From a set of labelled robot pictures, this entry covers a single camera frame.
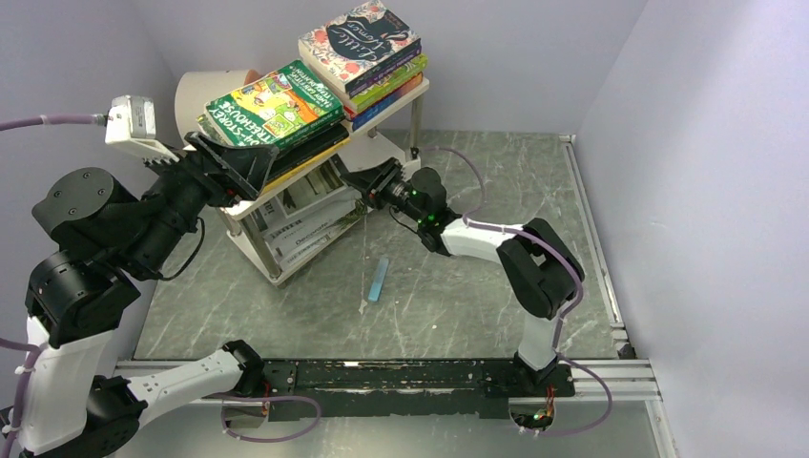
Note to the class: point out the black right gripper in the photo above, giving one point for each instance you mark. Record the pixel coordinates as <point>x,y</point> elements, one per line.
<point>373,182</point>

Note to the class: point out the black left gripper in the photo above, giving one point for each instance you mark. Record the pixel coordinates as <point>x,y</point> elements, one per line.
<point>231,172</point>

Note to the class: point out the yellow Little Prince book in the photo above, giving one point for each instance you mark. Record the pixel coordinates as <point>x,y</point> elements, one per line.
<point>305,167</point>

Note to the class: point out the grey laptop box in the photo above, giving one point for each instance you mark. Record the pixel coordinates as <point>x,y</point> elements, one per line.
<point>306,195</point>

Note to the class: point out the white magazine with photo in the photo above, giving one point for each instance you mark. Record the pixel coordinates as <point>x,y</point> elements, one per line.
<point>299,230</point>

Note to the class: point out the black Moon and Sixpence book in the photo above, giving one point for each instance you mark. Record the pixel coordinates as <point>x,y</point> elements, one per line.
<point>289,158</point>

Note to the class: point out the white palm leaf book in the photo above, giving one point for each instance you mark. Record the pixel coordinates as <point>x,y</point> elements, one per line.
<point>298,257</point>

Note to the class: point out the green 104-storey treehouse book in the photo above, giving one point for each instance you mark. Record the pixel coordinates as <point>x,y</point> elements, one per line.
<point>283,108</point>

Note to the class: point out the brown cover book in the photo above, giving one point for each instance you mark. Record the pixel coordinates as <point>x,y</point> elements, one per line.
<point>284,250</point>

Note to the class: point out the floral Little Women book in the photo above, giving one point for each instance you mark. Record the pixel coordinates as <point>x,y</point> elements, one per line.
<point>353,46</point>

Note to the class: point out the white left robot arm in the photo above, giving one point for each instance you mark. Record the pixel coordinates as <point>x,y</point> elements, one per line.
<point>108,240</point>

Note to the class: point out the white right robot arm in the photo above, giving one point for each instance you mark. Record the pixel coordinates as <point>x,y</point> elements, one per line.
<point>544,275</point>

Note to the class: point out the blue orange book in stack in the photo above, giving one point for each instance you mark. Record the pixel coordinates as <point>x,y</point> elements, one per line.
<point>367,115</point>

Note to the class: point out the green treehouse book in stack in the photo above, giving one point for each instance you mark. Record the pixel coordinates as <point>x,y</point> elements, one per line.
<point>385,86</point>

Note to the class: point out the white two-tier shelf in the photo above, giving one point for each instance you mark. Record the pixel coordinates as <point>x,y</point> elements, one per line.
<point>367,149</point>

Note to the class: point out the white tape roll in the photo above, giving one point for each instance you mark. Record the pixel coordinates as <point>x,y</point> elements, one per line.
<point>196,89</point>

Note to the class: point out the purple treehouse book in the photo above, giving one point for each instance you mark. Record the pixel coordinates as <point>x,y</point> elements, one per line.
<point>401,65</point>

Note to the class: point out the light blue glue stick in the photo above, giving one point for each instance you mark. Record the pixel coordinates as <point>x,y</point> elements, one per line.
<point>377,283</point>

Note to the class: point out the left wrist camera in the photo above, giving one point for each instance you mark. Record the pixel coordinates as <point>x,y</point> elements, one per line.
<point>131,129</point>

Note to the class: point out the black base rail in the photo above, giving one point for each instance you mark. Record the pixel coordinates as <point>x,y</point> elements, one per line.
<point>486,387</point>

